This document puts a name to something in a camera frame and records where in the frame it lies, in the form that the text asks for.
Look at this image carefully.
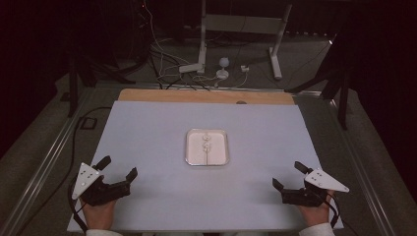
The white power strip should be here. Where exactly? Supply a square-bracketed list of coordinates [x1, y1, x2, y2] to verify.
[178, 62, 205, 74]

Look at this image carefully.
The right hand-held gripper black cable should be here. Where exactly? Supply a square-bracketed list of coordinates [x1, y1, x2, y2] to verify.
[324, 196, 340, 229]

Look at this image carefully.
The hand-held gripper black cable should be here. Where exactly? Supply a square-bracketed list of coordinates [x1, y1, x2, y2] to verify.
[324, 196, 340, 229]
[67, 186, 89, 234]

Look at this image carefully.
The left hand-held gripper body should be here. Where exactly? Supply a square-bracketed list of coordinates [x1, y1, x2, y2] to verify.
[71, 162, 132, 207]

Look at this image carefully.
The aluminium rail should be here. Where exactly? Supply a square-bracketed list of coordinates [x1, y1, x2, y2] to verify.
[327, 97, 398, 236]
[0, 86, 96, 236]

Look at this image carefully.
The wooden board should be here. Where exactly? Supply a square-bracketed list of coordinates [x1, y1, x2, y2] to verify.
[117, 88, 296, 106]

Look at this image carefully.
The white cable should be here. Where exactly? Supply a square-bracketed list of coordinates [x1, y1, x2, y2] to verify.
[144, 3, 198, 87]

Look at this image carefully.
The long black floor cable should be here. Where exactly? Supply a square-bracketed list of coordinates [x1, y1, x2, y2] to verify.
[15, 105, 113, 236]

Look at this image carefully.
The black tripod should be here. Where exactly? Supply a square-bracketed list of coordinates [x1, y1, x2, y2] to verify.
[284, 31, 351, 131]
[66, 48, 136, 118]

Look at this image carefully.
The person's left hand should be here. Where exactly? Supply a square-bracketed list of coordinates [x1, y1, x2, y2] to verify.
[80, 199, 117, 231]

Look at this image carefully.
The light blue table mat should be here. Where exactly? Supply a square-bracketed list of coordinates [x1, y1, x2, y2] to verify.
[66, 99, 345, 234]

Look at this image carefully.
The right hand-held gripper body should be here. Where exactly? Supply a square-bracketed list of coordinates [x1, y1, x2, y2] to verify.
[280, 167, 350, 208]

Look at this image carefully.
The left hand-held gripper black cable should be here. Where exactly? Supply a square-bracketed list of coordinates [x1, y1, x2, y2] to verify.
[67, 186, 89, 234]

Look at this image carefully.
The person's right hand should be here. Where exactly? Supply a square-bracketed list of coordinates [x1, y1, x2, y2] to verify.
[296, 191, 335, 228]

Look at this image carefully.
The white round-headed camera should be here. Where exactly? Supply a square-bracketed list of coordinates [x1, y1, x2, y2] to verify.
[215, 56, 231, 81]

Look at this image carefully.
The white metal stand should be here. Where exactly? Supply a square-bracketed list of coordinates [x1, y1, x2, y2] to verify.
[197, 0, 293, 81]

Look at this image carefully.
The square metal tray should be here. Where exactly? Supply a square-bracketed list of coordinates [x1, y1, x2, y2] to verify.
[184, 128, 230, 167]

